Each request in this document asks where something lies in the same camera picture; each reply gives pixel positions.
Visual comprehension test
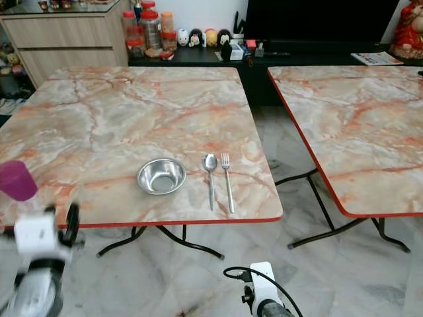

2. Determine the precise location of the purple plastic cup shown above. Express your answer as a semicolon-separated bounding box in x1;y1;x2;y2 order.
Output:
0;160;38;202

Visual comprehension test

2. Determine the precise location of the orange snack jar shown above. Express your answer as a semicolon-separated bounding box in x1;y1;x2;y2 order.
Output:
161;11;174;34

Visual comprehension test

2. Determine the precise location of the tall jar red lid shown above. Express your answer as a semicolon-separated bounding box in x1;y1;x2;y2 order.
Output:
122;10;139;42

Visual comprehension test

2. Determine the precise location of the beige plush toy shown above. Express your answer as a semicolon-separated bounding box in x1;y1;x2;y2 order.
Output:
0;43;22;75

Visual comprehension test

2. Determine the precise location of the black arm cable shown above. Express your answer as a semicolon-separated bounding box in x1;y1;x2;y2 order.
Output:
63;202;85;252
223;265;305;317

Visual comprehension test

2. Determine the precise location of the light wooden drawer cabinet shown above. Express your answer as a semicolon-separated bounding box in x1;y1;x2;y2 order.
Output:
0;3;132;88

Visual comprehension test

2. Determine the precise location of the white figurine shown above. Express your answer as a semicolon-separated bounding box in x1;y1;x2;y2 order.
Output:
176;28;190;48

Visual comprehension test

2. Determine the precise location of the white magazine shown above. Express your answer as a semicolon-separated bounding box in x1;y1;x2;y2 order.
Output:
350;52;404;66

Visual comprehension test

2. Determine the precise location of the small jar red lid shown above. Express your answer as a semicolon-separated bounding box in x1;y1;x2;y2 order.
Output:
127;38;145;59
161;31;177;52

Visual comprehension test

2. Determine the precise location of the stainless steel bowl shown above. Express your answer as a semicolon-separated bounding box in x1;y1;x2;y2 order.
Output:
137;158;186;195

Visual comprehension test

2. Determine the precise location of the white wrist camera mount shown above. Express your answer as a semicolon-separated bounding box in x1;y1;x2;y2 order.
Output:
13;213;72;262
248;262;277;311

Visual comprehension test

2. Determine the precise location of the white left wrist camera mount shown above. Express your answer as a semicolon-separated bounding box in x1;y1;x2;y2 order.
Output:
13;213;72;262

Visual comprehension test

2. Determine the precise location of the stainless steel fork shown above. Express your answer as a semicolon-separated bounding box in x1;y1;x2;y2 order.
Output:
221;153;237;214

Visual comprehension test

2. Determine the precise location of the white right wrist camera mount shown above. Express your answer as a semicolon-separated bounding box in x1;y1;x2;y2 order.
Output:
248;262;277;311

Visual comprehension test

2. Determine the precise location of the stainless steel spoon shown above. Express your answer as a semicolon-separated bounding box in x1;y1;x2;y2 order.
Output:
203;153;219;212

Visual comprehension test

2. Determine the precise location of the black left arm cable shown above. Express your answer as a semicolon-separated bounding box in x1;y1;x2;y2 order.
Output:
63;202;85;252

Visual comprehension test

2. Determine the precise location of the yellow figurine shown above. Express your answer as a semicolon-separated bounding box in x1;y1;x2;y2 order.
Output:
204;28;218;48

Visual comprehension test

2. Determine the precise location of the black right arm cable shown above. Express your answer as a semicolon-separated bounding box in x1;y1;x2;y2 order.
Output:
223;265;305;317

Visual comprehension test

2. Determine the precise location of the red statue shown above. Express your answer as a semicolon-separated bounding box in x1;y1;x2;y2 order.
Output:
390;0;423;61

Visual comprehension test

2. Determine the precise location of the black television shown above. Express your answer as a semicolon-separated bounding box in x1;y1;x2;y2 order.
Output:
243;0;404;44

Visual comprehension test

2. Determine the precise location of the black TV console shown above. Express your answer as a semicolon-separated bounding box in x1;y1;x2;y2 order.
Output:
129;41;423;106

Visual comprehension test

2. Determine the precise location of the big clear jar red lid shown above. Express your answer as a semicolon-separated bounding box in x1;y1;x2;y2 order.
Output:
140;9;163;52

